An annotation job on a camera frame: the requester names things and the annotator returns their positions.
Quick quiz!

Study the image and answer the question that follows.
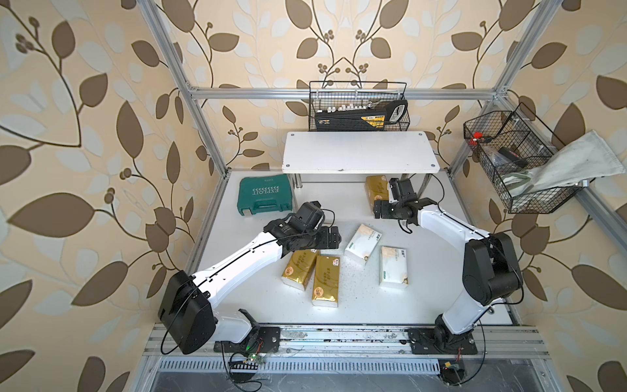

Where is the black wire basket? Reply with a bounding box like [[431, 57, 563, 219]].
[[309, 80, 410, 132], [464, 103, 589, 214]]

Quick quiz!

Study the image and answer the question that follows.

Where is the black yellow tool box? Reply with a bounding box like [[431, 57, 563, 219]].
[[311, 100, 410, 132]]

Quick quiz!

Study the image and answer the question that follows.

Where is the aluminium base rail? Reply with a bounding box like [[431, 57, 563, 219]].
[[145, 324, 550, 375]]

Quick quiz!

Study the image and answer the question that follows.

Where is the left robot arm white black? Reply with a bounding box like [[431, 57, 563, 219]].
[[158, 201, 341, 354]]

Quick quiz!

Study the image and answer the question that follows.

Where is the aluminium cage frame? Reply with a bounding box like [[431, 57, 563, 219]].
[[155, 1, 626, 391]]

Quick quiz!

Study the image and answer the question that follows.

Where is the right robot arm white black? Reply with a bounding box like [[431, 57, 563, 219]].
[[373, 178, 523, 351]]

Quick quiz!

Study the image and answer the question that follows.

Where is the green plastic tool case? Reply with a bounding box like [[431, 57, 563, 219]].
[[237, 174, 293, 217]]

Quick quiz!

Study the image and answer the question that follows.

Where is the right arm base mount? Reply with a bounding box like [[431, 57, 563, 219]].
[[407, 327, 478, 355]]

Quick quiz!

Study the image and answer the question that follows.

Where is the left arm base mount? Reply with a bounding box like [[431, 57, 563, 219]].
[[213, 327, 281, 354]]

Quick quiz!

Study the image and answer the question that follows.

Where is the white tissue pack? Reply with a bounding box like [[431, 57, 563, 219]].
[[345, 224, 382, 266], [380, 246, 408, 288]]

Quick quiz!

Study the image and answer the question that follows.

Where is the white cloth rag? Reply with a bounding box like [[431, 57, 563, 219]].
[[502, 131, 626, 196]]

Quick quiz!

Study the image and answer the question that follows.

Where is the white two-tier shelf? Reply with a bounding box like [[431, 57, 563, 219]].
[[281, 131, 440, 227]]

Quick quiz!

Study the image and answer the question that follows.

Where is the gold tissue pack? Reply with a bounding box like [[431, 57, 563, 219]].
[[365, 175, 390, 212], [312, 255, 341, 308], [281, 249, 319, 291]]

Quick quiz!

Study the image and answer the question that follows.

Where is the back black wire basket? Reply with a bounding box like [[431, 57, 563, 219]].
[[309, 80, 410, 132]]

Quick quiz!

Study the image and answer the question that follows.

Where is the right black wire basket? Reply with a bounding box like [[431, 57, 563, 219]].
[[464, 103, 589, 214]]

